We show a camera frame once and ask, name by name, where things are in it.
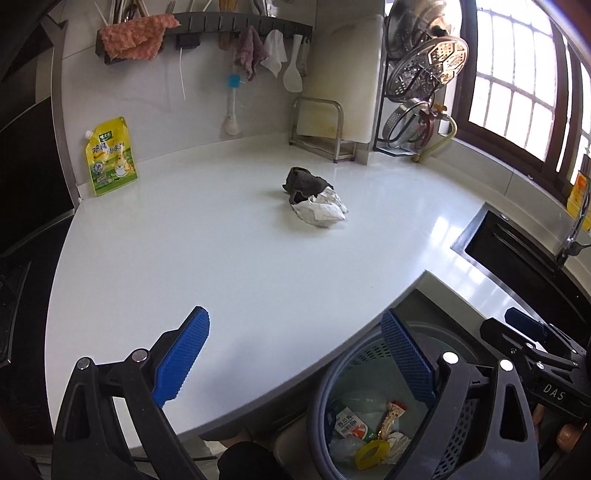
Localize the red white snack wrapper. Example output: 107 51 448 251
378 401 407 440

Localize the yellow plastic lid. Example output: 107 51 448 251
353 439 390 471

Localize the white tissue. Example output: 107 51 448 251
291 186 349 228

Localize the clear plastic bag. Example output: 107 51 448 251
328 390 389 464

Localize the white milk carton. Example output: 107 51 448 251
334 407 377 442

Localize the grey perforated trash bin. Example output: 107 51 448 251
307 319 495 479

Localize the black kitchen sink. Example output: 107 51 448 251
452 203 590 347

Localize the steel kitchen faucet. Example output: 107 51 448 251
553 154 591 269

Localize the yellow dish soap bottle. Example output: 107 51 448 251
567 171 591 232

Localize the dark grey cloth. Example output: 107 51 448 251
283 167 332 205

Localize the yellow seasoning pouch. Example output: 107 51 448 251
85 116 138 196

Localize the black pot lid rack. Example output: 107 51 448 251
372 0 452 158

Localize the glass pot lid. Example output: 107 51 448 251
382 98 436 148

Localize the steel cutting board stand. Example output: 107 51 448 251
288 96 356 164

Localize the steel steamer plate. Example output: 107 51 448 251
385 36 469 103

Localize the white rice paddle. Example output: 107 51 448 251
283 34 303 93

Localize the mauve hanging cloth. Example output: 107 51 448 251
233 26 269 81

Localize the white cutting board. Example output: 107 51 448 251
297 14 384 144

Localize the pink rag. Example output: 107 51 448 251
99 13 180 61

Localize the white hanging cloth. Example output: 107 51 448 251
260 29 287 78

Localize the yellow gas hose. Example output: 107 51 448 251
410 112 459 163

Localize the window with brown frame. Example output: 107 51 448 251
453 1 590 202

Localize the blue handled bottle brush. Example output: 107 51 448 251
223 73 242 136

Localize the black wall utensil rack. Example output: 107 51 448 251
94 11 316 66

